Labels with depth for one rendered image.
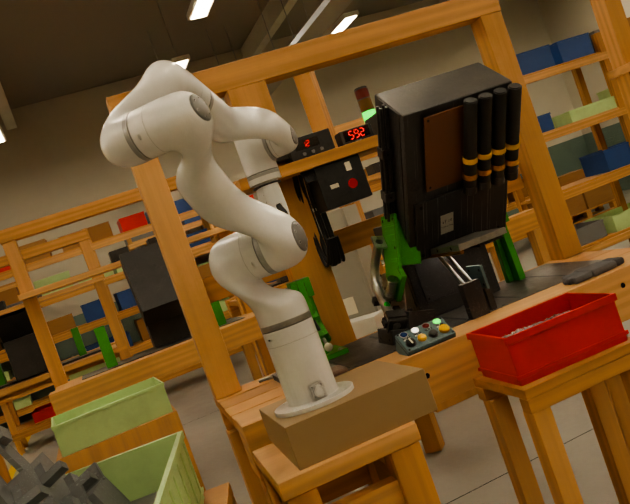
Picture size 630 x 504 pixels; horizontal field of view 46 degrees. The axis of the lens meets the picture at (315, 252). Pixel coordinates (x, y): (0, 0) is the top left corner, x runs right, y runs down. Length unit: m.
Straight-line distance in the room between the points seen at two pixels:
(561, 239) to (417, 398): 1.45
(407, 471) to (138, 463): 0.64
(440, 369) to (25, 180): 10.69
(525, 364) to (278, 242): 0.66
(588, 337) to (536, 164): 1.17
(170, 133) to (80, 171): 10.92
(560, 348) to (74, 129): 11.09
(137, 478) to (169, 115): 0.89
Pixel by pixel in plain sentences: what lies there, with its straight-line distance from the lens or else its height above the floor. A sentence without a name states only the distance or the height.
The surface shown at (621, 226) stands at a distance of 7.94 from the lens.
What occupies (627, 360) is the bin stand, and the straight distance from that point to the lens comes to 1.93.
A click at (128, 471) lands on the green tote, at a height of 0.92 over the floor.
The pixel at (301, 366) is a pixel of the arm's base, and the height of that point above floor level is 1.03.
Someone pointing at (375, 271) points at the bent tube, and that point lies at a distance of 2.38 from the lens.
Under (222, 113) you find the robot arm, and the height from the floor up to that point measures 1.62.
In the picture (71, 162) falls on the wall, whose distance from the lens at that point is 12.35.
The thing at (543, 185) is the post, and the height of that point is 1.17.
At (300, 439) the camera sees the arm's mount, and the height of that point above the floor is 0.91.
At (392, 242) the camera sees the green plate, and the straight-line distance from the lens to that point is 2.28.
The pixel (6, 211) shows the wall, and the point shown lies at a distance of 12.28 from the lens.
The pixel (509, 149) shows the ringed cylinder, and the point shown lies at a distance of 2.24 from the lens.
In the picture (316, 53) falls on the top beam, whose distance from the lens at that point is 2.69.
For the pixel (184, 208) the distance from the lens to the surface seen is 9.23.
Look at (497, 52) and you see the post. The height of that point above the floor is 1.70.
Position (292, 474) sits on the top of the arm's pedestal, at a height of 0.85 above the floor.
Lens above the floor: 1.31
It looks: 2 degrees down
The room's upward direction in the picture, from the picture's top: 20 degrees counter-clockwise
